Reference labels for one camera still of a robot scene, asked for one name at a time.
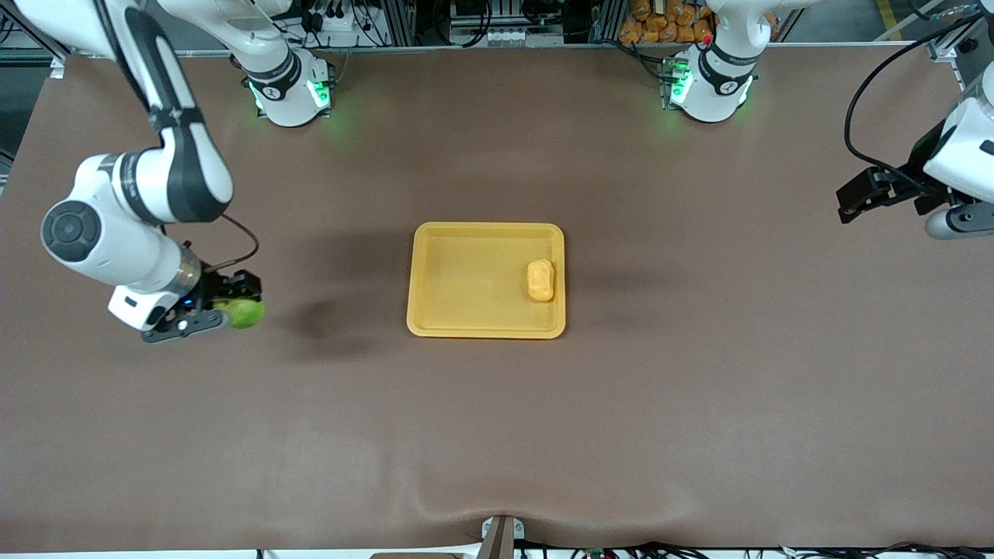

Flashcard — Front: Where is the green apple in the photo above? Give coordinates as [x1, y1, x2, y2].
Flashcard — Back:
[211, 298, 266, 330]

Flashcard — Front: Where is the small yellow bread piece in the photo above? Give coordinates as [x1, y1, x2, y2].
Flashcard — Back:
[527, 259, 556, 304]

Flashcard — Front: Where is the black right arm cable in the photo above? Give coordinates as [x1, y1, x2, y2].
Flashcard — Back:
[159, 214, 260, 274]

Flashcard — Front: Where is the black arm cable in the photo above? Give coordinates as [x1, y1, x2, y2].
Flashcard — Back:
[159, 214, 260, 274]
[845, 16, 979, 195]

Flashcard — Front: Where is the brown table mat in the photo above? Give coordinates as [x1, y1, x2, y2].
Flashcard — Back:
[0, 43, 994, 554]

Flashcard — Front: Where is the yellow plastic tray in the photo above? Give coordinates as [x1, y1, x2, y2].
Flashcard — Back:
[406, 222, 566, 340]

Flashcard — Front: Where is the aluminium frame post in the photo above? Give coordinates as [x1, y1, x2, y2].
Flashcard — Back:
[928, 0, 994, 63]

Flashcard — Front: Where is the white power strip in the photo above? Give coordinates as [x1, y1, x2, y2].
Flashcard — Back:
[307, 6, 383, 49]

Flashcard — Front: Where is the aluminium table edge rail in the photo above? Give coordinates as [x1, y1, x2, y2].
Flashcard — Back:
[78, 40, 933, 59]

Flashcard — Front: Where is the pile of orange items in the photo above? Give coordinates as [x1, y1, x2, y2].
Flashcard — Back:
[619, 0, 717, 45]

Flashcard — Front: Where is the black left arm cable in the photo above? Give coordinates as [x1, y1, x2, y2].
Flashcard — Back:
[845, 16, 979, 195]

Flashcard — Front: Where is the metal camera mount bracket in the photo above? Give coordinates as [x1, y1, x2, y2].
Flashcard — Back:
[480, 515, 527, 559]

